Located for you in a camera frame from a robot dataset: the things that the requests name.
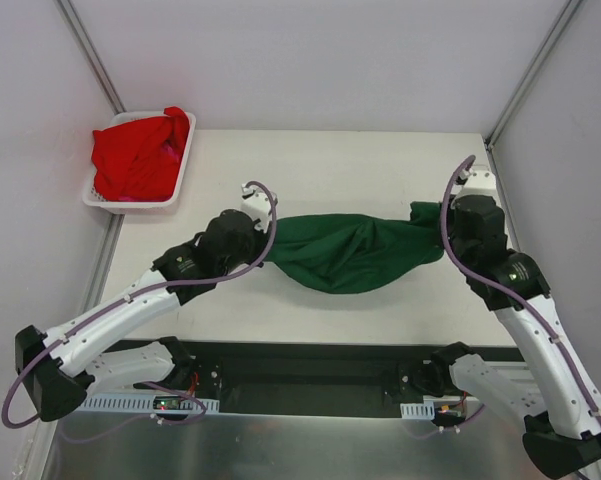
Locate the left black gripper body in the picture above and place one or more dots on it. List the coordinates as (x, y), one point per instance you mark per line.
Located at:
(259, 248)

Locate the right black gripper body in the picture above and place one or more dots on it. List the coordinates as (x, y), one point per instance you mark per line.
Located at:
(453, 220)

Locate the green t shirt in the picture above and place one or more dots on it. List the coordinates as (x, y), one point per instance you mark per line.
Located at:
(344, 253)

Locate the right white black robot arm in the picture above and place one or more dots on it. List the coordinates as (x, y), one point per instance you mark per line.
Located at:
(560, 424)

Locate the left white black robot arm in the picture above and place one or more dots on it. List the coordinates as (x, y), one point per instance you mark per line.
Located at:
(61, 367)

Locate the red t shirt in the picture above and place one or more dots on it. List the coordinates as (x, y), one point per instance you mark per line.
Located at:
(140, 160)

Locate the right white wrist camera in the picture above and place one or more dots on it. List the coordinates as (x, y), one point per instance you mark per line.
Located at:
(477, 181)

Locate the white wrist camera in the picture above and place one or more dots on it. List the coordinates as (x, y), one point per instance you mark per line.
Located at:
(477, 181)
(257, 204)

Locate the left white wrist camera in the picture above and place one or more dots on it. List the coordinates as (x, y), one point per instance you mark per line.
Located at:
(257, 204)

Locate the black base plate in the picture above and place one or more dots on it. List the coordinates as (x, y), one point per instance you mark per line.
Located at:
(358, 381)

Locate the aluminium rail beam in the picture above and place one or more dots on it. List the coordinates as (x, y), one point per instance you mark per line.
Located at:
(516, 372)

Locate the right slotted cable duct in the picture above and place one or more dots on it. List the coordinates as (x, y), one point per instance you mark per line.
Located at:
(424, 411)

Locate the slotted cable duct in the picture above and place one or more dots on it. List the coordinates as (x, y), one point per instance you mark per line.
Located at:
(145, 403)
(424, 411)

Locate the left slotted cable duct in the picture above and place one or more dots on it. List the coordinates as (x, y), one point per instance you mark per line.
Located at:
(145, 403)

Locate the right aluminium frame post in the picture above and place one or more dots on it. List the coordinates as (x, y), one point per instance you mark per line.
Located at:
(558, 28)

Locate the aluminium frame post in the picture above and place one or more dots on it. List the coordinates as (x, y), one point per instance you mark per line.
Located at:
(76, 27)
(558, 28)

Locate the left aluminium frame post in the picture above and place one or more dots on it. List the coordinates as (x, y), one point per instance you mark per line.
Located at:
(76, 27)

